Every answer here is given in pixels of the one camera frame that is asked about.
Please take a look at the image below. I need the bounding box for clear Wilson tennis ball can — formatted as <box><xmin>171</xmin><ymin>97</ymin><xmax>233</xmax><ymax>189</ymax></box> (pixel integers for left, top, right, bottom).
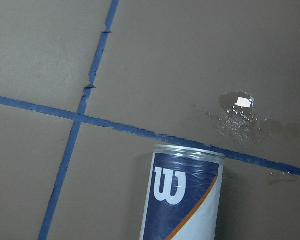
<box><xmin>139</xmin><ymin>145</ymin><xmax>225</xmax><ymax>240</ymax></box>

